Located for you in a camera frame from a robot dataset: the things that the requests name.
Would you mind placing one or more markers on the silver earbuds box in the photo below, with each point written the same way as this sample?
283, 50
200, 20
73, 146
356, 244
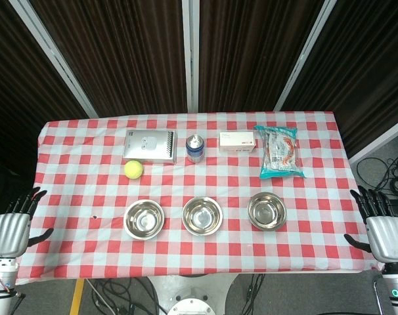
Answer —
149, 146

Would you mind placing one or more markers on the dark ribbed partition panel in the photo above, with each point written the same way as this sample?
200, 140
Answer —
8, 98
120, 55
248, 52
366, 75

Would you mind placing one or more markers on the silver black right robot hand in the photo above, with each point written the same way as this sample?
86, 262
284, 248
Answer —
383, 236

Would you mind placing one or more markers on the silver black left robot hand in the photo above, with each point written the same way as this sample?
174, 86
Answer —
8, 233

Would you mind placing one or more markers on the yellow tennis ball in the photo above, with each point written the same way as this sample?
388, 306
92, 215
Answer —
133, 169

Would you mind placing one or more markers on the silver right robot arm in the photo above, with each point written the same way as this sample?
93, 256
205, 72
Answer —
396, 288

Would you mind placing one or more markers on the red white checkered tablecloth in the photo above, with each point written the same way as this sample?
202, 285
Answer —
199, 262

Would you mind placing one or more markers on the white cardboard box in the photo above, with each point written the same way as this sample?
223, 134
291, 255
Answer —
236, 142

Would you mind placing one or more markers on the teal snack bag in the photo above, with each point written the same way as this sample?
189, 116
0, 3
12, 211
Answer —
279, 154

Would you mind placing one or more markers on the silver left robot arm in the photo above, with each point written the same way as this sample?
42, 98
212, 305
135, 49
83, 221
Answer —
0, 285

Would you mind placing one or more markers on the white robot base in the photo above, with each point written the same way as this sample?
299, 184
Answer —
194, 295

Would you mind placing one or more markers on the blue white drink can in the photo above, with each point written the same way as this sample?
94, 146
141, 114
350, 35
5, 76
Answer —
195, 151

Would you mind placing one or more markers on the stainless steel bowl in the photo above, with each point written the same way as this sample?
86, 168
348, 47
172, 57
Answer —
144, 219
202, 216
266, 211

